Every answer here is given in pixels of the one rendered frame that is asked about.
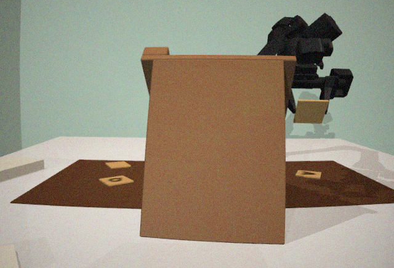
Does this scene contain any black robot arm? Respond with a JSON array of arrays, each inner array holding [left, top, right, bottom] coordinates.
[[257, 13, 342, 71]]

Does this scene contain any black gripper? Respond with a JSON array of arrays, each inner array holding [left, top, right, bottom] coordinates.
[[287, 63, 353, 113]]

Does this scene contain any tan letter tile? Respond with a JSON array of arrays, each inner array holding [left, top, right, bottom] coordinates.
[[295, 170, 321, 179], [105, 161, 131, 169], [99, 175, 134, 186]]

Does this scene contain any brown square tile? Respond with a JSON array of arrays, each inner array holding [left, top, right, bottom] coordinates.
[[293, 100, 329, 124]]

